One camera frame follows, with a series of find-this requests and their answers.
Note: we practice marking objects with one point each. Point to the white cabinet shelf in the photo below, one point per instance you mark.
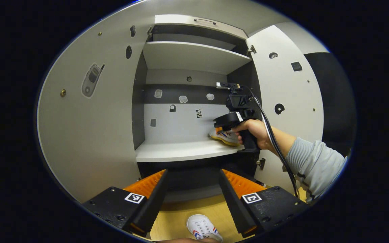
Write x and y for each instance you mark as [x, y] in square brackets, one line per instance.
[181, 150]
[194, 55]

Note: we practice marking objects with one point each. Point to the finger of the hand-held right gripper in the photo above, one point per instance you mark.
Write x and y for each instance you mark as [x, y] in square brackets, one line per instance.
[218, 130]

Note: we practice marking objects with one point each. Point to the white shoe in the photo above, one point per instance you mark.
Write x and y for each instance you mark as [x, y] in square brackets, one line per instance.
[201, 226]
[228, 136]

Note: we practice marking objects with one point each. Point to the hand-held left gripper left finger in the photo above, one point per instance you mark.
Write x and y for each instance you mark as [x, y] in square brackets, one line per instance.
[154, 199]

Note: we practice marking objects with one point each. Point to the white cabinet drawer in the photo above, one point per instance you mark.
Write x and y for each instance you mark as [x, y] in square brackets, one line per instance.
[187, 25]

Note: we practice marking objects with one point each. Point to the black backdrop cloth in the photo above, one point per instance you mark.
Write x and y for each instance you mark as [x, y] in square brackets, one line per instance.
[336, 101]

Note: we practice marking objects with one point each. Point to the white shoe cabinet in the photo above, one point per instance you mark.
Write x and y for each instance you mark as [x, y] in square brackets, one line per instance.
[181, 128]

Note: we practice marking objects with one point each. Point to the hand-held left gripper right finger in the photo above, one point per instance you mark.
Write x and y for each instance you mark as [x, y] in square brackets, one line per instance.
[233, 202]

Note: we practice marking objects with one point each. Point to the white cabinet door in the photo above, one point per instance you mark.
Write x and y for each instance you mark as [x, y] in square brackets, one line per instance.
[292, 87]
[106, 135]

